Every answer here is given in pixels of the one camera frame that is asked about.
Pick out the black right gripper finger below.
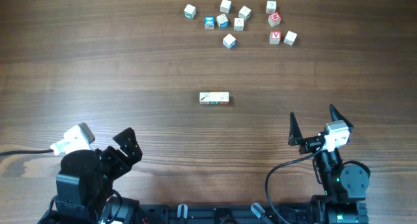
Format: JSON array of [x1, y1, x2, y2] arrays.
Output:
[[288, 112, 304, 146], [329, 104, 354, 132]]

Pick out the red-sided number eight block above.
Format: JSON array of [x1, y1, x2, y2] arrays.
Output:
[[219, 92, 229, 105]]

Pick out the green V wooden block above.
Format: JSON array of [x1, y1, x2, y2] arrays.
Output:
[[209, 92, 220, 105]]

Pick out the hammer picture wooden block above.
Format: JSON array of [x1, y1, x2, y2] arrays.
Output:
[[199, 92, 210, 105]]

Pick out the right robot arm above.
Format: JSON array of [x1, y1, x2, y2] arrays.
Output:
[[281, 105, 371, 224]]

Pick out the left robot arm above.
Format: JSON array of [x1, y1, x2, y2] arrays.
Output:
[[38, 128, 147, 223]]

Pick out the yellow-sided far right block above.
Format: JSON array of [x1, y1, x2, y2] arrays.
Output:
[[283, 31, 297, 46]]

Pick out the red A wooden block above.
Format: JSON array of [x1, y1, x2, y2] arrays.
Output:
[[269, 31, 281, 44]]

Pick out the red M wooden block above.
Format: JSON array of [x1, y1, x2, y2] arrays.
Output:
[[268, 12, 281, 27]]

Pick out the blue P wooden block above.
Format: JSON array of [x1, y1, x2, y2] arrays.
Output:
[[223, 34, 237, 49]]

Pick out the yellow-sided A wooden block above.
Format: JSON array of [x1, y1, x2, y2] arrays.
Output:
[[234, 18, 244, 31]]

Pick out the number four wooden block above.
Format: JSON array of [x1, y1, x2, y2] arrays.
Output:
[[266, 1, 277, 14]]

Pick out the green N wooden block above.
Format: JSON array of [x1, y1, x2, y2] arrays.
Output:
[[238, 6, 252, 21]]

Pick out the dark blue number block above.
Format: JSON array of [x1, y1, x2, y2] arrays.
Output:
[[216, 14, 229, 29]]

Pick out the light blue letter block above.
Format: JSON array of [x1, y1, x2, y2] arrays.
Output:
[[205, 16, 215, 30]]

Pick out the blue T wooden block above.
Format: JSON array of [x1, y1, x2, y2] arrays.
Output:
[[220, 0, 232, 14]]

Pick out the green-sided corner wooden block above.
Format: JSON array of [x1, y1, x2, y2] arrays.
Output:
[[184, 4, 196, 20]]

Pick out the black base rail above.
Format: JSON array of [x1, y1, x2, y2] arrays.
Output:
[[139, 202, 369, 224]]

